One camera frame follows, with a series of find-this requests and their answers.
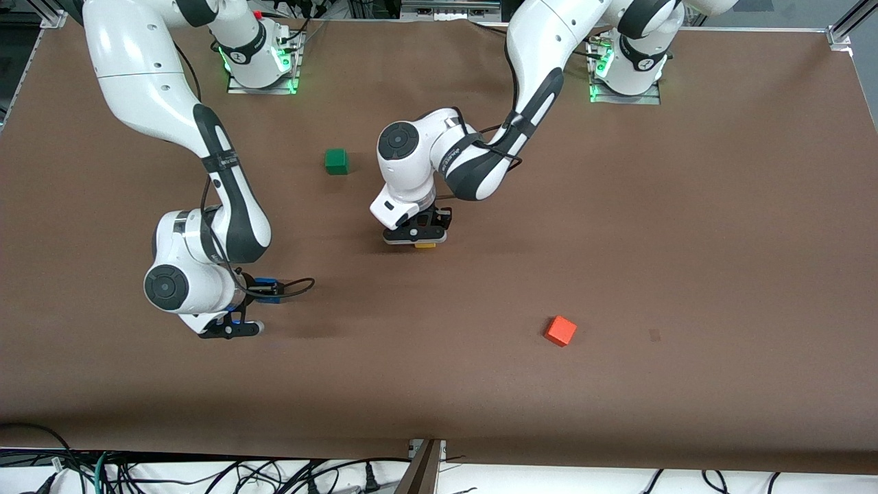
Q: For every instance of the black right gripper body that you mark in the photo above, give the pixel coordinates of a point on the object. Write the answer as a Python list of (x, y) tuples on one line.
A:
[(251, 284)]

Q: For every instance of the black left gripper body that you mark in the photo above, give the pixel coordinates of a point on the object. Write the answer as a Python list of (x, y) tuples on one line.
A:
[(435, 219)]

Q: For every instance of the blue wooden block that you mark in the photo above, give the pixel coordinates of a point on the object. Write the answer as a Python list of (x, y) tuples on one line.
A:
[(267, 280)]

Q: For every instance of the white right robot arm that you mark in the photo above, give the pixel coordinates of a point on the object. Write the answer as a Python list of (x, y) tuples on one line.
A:
[(137, 68)]

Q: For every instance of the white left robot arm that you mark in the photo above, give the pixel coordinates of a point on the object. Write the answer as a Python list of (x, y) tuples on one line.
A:
[(542, 41)]

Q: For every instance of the yellow wooden block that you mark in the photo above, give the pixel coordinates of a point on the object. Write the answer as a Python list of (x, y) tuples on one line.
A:
[(426, 245)]

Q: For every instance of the green wooden block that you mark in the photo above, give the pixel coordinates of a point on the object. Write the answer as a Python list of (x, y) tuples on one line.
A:
[(335, 162)]

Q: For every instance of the brown paper table cover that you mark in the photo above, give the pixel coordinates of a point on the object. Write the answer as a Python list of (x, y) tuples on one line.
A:
[(439, 377)]

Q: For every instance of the orange wooden block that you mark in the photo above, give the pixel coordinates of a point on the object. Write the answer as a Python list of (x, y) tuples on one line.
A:
[(560, 331)]

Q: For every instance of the black power plug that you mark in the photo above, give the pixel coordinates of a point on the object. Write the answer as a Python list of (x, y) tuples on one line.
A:
[(372, 480)]

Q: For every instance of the dark metal beam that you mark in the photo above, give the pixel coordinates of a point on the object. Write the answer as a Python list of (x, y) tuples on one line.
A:
[(422, 477)]

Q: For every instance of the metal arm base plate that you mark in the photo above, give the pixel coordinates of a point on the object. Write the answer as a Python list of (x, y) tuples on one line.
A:
[(648, 100), (236, 88)]

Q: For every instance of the aluminium rail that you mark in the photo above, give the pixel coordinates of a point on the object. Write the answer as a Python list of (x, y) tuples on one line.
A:
[(449, 10)]

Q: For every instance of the small metal bracket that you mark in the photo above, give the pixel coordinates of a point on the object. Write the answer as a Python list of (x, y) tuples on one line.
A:
[(413, 449)]

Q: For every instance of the aluminium frame corner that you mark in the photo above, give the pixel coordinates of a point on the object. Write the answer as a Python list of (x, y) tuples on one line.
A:
[(53, 19)]

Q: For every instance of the aluminium frame profile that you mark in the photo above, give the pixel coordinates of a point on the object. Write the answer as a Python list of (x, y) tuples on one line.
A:
[(840, 36)]

